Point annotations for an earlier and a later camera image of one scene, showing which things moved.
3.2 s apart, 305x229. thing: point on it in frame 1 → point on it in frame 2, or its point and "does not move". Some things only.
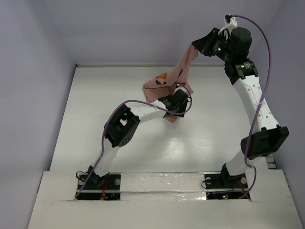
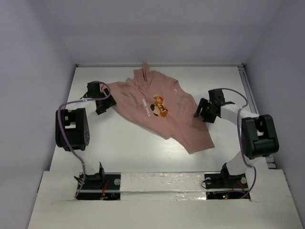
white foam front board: [163, 201] does not move
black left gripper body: [179, 108] → [106, 104]
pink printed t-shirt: [163, 86] → [163, 106]
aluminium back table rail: [144, 65] does not move
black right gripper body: [216, 44] → [206, 111]
